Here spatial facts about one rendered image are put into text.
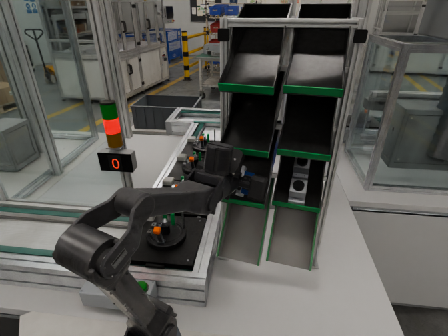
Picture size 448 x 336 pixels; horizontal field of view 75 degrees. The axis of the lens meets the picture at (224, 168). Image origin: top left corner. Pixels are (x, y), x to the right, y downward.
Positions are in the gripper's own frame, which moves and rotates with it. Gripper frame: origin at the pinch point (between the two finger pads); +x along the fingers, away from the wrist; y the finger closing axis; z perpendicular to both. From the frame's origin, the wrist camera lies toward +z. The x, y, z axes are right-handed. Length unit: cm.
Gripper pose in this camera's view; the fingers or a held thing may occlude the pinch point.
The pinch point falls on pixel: (236, 176)
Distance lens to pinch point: 78.7
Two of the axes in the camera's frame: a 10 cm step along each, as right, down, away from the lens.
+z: 1.6, -9.5, -2.5
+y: -9.1, -2.4, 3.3
